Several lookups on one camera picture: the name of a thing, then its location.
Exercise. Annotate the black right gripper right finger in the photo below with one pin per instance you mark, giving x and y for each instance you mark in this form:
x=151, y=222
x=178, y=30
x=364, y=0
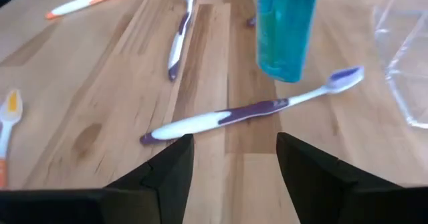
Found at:
x=317, y=190

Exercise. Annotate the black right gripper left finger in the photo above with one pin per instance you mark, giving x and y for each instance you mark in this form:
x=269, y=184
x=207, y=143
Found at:
x=160, y=190

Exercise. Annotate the blue mouthwash bottle white cap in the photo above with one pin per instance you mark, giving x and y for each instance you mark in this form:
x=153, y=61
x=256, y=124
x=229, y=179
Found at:
x=284, y=33

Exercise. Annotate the orange white toothbrush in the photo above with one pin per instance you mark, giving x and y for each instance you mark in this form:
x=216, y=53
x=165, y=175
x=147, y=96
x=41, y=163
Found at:
x=77, y=5
x=10, y=113

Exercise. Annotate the clear acrylic organizer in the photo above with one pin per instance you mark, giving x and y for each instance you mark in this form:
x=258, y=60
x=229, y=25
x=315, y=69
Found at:
x=408, y=50

